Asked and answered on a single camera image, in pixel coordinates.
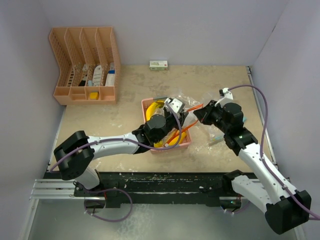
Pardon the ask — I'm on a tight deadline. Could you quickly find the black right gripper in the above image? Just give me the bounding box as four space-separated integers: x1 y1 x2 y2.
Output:
194 99 230 134

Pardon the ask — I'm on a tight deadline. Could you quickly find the clear orange-zipper bag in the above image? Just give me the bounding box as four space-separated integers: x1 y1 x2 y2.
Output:
162 87 204 148

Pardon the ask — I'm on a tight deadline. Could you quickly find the clear blue-zipper bag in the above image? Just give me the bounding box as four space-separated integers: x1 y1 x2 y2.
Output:
197 89 248 148

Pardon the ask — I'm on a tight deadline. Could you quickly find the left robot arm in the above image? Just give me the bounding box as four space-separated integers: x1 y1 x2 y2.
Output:
53 107 189 196

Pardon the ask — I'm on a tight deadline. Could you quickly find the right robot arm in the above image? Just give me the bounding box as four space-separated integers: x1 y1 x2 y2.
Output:
193 100 312 235

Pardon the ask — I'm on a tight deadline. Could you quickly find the yellow banana bunch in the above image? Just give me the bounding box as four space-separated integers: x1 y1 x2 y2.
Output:
145 100 165 121

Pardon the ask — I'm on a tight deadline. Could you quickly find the yellow mango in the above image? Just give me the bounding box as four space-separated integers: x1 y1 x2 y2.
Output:
153 130 180 148

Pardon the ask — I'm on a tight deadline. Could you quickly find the pink plastic basket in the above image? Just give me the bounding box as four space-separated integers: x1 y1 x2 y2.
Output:
141 96 193 156

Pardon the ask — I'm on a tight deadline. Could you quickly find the green white small box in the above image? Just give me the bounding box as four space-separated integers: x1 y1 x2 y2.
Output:
149 60 168 71

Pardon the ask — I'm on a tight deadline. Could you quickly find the yellow sponge in organizer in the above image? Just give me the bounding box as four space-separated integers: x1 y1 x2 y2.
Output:
89 92 99 100

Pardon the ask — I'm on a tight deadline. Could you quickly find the white tube in organizer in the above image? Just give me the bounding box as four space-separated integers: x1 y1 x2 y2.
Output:
92 65 103 86

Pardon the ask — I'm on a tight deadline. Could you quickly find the orange desk file organizer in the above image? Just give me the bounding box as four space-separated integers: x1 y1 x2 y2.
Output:
49 26 122 106

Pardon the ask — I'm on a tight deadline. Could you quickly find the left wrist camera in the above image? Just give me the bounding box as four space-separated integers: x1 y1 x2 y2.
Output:
164 97 185 114

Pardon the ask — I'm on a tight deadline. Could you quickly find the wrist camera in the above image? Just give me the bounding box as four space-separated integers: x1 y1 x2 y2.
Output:
214 87 234 108
164 97 185 114

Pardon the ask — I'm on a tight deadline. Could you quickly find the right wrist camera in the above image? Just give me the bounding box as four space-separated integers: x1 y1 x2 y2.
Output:
214 87 234 108

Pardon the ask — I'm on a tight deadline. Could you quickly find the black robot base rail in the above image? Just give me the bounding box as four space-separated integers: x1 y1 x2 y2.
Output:
42 171 278 208

